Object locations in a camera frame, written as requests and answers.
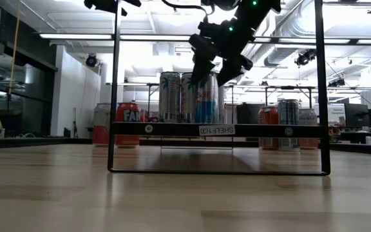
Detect black background table frame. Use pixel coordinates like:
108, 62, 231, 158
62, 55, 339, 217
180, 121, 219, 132
264, 84, 315, 109

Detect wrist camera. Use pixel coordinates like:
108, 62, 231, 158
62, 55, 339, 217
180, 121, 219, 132
187, 33, 219, 62
83, 0, 103, 10

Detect long ceiling light strip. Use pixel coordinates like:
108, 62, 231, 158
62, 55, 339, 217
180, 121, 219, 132
39, 33, 371, 45

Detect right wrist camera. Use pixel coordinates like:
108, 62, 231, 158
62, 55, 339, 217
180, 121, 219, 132
187, 33, 219, 62

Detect white and red short can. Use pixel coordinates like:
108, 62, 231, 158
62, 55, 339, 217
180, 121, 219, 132
298, 108, 319, 150
92, 102, 111, 146

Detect silver and blue tall can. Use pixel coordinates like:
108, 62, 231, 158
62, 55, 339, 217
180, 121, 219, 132
195, 72, 220, 124
277, 99, 301, 151

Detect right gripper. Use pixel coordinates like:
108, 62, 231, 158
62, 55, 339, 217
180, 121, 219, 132
191, 17, 254, 87

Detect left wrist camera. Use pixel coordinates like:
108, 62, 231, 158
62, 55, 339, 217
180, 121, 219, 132
83, 0, 103, 10

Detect black aluminium rig frame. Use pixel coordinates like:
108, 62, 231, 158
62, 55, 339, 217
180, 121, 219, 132
0, 137, 371, 157

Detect red Fanta can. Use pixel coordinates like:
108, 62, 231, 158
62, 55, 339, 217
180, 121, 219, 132
116, 102, 141, 148
258, 105, 280, 150

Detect round black ceiling spotlight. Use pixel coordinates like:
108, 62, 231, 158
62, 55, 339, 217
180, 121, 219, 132
294, 48, 318, 67
85, 53, 98, 68

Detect wooden shelf black metal frame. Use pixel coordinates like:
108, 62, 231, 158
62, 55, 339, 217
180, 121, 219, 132
107, 0, 331, 177

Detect red and white box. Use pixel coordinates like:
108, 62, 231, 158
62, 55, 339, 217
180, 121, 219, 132
139, 111, 160, 123

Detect black tripod stand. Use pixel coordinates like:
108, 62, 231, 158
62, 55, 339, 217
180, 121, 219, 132
71, 107, 79, 139

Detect white sign board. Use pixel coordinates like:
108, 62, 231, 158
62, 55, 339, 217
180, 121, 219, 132
328, 103, 347, 125

